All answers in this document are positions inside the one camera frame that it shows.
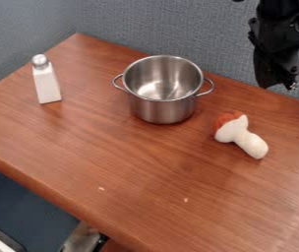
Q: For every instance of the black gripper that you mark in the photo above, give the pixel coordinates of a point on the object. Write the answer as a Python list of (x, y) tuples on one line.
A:
[(276, 39)]

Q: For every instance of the red and white toy mushroom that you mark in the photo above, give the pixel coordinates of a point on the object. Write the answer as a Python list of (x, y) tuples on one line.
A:
[(230, 129)]

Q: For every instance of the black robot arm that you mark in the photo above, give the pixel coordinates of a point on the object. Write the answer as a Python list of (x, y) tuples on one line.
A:
[(277, 10)]

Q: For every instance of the white salt shaker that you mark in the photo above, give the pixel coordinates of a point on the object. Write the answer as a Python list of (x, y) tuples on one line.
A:
[(46, 80)]

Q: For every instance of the metal table leg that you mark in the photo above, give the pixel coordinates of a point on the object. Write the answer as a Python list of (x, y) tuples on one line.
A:
[(86, 239)]

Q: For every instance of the metal pot with handles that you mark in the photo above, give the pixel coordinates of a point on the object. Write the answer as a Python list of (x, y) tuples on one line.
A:
[(163, 85)]

